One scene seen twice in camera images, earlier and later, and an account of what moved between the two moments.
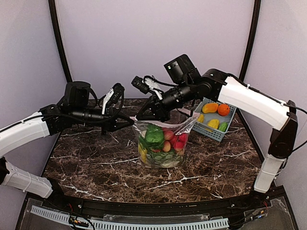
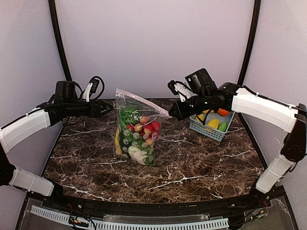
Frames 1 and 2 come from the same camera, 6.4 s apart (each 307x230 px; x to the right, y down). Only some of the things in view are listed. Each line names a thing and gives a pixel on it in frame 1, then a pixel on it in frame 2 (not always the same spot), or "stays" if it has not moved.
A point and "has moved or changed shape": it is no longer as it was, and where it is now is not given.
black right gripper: x=153 y=108 -> x=183 y=108
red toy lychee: x=179 y=146 -> x=156 y=125
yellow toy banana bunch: x=142 y=152 -> x=117 y=144
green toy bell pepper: x=154 y=138 -> x=128 y=115
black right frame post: x=254 y=23 stays
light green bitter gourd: x=223 y=126 stays
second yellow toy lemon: x=213 y=122 stays
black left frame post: x=52 y=3 stays
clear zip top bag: x=162 y=144 -> x=137 y=126
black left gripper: x=107 y=120 -> x=96 y=108
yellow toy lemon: x=200 y=119 stays
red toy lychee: x=169 y=134 has moved or changed shape
